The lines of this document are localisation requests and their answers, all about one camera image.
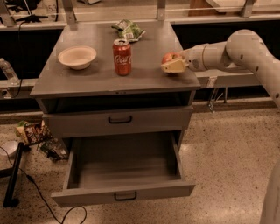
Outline green chip bag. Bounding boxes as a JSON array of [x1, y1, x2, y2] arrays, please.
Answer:
[[112, 19, 145, 43]]

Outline white round floor object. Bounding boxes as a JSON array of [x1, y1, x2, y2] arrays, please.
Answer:
[[0, 141, 18, 158]]

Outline black floor cable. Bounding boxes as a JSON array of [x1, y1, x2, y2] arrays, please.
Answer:
[[0, 145, 88, 224]]

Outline brown snack bag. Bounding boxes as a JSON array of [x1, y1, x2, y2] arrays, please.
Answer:
[[15, 121, 53, 145]]

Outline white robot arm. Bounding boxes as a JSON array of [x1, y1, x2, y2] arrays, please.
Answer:
[[161, 29, 280, 224]]

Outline grey drawer cabinet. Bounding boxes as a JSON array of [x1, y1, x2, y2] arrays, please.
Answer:
[[30, 20, 202, 140]]

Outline clear plastic bottle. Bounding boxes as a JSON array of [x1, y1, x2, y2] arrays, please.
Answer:
[[0, 58, 20, 86]]

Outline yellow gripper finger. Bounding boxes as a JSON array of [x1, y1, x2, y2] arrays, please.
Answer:
[[161, 57, 189, 74]]

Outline white paper bowl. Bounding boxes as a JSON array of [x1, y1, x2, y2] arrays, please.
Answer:
[[58, 45, 97, 70]]

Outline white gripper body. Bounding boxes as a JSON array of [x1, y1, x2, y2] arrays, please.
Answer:
[[178, 44, 207, 71]]

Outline black stand leg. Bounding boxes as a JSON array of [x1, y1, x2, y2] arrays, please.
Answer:
[[3, 143, 24, 207]]

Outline red apple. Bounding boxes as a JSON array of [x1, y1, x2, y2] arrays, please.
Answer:
[[162, 52, 180, 64]]

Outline open grey lower drawer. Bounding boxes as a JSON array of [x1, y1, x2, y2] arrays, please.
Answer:
[[52, 132, 195, 207]]

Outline closed grey drawer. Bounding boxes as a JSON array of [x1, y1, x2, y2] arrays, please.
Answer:
[[43, 106, 193, 138]]

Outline red coca-cola can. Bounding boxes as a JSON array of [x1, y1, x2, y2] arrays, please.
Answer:
[[113, 38, 131, 75]]

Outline dark snack bag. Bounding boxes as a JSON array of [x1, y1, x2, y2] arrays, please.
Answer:
[[38, 138, 68, 161]]

